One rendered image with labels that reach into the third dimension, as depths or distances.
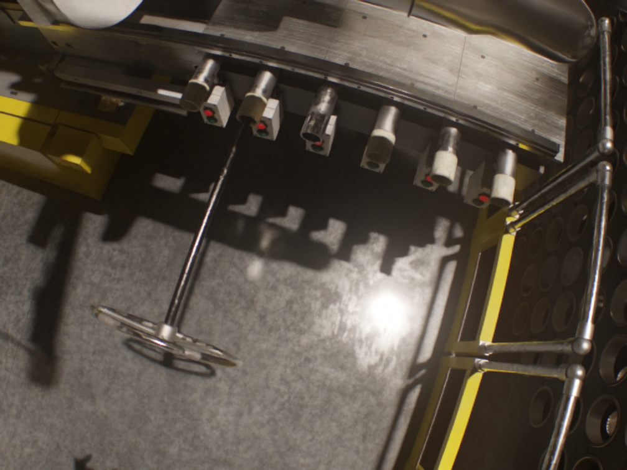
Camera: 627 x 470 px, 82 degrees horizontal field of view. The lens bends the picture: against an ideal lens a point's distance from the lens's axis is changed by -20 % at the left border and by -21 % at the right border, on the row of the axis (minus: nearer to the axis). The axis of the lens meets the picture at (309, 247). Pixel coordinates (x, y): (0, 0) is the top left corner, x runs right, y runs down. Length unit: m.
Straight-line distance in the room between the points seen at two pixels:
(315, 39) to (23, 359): 1.91
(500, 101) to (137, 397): 1.79
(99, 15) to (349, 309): 1.49
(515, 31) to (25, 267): 2.22
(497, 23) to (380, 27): 0.65
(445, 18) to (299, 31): 0.65
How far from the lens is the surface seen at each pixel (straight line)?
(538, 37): 0.67
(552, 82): 1.37
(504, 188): 1.16
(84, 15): 0.82
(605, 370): 2.31
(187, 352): 0.87
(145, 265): 2.02
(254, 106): 1.14
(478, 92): 1.21
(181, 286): 1.04
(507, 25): 0.66
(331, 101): 1.15
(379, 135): 1.11
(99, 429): 2.13
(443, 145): 1.15
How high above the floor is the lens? 1.86
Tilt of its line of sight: 78 degrees down
